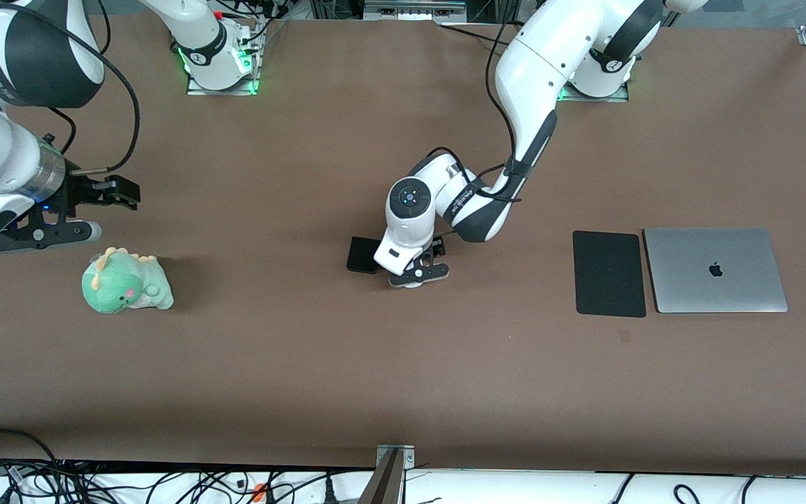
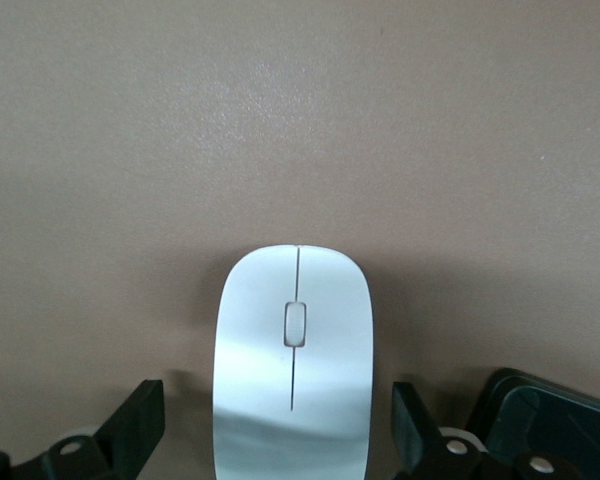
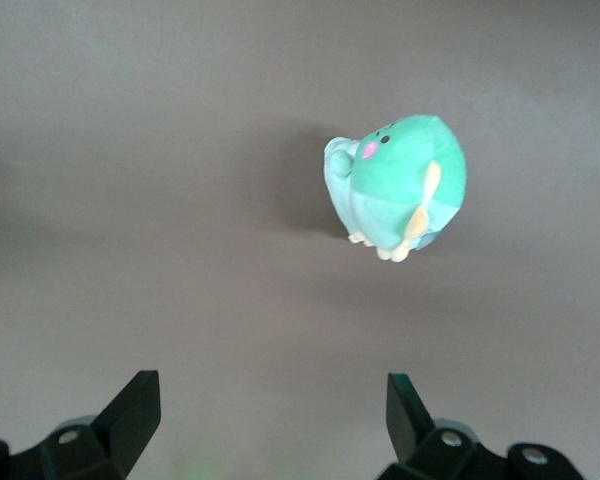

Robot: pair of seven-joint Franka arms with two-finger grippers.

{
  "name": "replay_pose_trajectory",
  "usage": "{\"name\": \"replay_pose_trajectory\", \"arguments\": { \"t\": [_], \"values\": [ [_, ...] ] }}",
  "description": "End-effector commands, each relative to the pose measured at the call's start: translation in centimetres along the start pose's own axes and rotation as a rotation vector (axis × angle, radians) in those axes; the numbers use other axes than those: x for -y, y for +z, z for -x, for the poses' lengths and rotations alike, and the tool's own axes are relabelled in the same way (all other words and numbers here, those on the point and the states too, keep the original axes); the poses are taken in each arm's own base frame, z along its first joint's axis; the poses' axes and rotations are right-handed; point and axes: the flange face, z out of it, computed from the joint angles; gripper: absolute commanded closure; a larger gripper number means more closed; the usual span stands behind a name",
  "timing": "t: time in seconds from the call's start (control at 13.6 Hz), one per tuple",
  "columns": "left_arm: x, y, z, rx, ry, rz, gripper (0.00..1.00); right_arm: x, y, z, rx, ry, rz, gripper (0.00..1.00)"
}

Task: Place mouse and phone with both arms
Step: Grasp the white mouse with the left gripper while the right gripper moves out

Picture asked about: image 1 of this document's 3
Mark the long black base cable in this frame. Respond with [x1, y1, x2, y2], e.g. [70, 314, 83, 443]
[438, 24, 516, 47]

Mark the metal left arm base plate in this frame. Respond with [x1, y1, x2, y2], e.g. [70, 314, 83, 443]
[558, 80, 630, 103]

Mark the black mouse pad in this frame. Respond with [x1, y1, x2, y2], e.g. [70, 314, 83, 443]
[572, 230, 647, 318]

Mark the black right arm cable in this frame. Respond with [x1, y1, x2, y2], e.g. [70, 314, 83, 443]
[0, 0, 142, 176]

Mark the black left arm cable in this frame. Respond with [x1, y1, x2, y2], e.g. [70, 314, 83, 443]
[413, 21, 526, 205]

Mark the metal table edge bracket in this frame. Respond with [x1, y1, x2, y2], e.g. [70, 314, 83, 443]
[375, 444, 416, 470]

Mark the silver laptop with apple logo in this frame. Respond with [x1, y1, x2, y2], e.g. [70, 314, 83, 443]
[644, 227, 789, 314]

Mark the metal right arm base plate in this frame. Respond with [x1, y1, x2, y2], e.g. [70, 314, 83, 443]
[186, 66, 259, 97]

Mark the black smartphone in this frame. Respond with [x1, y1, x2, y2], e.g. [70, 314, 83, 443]
[346, 236, 383, 274]

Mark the aluminium profile beam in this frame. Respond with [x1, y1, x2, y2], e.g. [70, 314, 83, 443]
[360, 448, 404, 504]

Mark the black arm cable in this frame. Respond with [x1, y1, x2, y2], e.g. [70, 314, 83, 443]
[0, 0, 142, 176]
[413, 21, 526, 205]

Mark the green dinosaur plush toy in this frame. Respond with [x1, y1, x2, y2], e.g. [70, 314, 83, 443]
[81, 246, 175, 314]

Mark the black cable bundle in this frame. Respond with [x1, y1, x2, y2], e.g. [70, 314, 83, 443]
[0, 455, 348, 504]

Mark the silver power strip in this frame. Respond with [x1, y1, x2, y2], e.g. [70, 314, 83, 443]
[363, 0, 467, 21]

